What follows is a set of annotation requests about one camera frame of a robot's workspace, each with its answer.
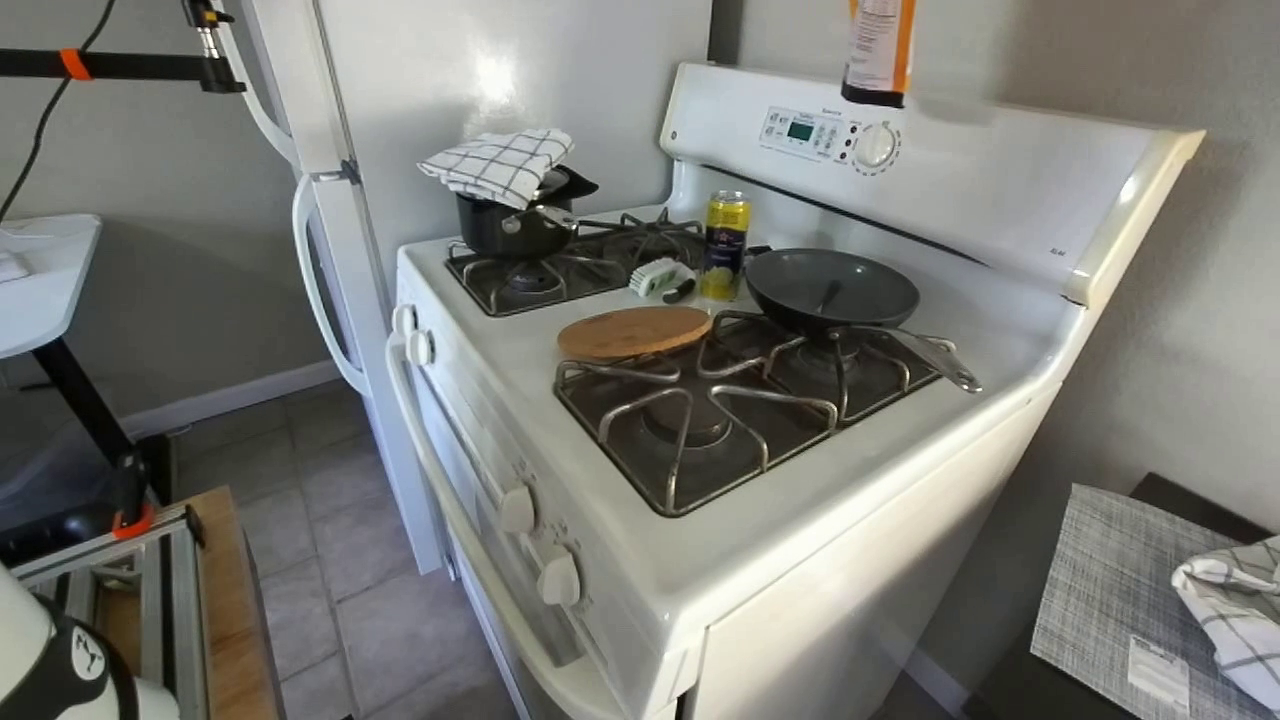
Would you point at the stove burner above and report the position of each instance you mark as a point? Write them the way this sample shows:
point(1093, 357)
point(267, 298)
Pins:
point(640, 240)
point(690, 420)
point(530, 280)
point(850, 365)

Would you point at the dark side table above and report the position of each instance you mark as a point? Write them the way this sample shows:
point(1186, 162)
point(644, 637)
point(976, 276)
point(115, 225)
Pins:
point(1010, 690)

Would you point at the white checked cloth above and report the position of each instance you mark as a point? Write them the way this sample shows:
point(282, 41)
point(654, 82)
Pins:
point(1235, 610)
point(500, 163)

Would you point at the orange clamp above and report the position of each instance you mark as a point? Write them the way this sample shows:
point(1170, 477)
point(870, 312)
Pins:
point(130, 500)

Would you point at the white and green brush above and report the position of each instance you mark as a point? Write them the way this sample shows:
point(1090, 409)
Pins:
point(655, 277)

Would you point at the black pot with lid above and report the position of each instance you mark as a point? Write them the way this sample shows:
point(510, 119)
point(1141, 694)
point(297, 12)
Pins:
point(510, 232)

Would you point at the black pole stand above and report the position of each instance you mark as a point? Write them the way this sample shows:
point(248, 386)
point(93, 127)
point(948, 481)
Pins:
point(130, 66)

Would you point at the yellow drink can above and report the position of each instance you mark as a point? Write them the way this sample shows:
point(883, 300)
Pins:
point(725, 245)

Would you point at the white gas stove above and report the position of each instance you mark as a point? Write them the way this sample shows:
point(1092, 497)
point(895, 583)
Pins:
point(800, 560)

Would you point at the white folding table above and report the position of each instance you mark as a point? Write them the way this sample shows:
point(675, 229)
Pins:
point(45, 285)

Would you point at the round wooden board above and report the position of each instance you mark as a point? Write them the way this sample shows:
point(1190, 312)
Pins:
point(632, 332)

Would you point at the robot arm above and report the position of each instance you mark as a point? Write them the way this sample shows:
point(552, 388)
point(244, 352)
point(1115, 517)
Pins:
point(45, 660)

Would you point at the grey woven placemat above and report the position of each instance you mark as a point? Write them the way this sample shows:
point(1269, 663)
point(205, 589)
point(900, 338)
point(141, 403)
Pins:
point(1110, 590)

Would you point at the white refrigerator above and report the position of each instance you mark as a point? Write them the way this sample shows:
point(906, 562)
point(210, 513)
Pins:
point(430, 90)

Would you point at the white oven dial knob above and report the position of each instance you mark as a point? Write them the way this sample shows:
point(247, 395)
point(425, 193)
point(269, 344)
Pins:
point(876, 146)

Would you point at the white stove knob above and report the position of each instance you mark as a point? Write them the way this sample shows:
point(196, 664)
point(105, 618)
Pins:
point(559, 578)
point(420, 347)
point(517, 510)
point(403, 319)

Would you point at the dark frying pan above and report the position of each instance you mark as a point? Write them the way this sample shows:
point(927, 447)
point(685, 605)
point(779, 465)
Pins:
point(830, 288)

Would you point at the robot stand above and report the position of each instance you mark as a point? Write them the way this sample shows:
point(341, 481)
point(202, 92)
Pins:
point(235, 620)

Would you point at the oven door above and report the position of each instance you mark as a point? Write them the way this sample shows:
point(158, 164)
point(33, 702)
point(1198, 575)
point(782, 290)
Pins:
point(470, 530)

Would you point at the orange and white pack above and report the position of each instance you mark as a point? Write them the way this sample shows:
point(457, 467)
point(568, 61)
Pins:
point(880, 50)

